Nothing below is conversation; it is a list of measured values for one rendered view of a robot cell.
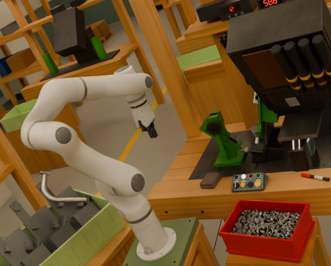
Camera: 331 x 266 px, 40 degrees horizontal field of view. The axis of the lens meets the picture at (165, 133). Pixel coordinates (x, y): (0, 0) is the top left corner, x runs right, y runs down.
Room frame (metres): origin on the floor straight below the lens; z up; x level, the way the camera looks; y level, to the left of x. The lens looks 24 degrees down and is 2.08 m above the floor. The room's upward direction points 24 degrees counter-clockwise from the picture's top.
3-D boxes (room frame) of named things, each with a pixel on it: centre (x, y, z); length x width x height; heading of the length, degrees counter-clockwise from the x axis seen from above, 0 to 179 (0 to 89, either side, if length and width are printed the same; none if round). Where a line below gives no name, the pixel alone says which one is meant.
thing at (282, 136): (1.73, -0.59, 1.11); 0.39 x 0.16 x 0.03; 145
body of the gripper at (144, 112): (1.80, 0.05, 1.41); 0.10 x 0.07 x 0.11; 145
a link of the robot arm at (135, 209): (1.65, 0.27, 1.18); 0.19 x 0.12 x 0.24; 42
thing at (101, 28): (11.27, 0.77, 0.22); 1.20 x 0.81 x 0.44; 156
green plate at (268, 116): (1.84, -0.48, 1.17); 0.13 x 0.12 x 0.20; 55
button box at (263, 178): (1.72, -0.25, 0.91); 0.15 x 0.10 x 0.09; 55
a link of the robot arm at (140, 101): (1.81, 0.05, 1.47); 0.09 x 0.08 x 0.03; 145
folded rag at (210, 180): (1.88, -0.11, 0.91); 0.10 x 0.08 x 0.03; 137
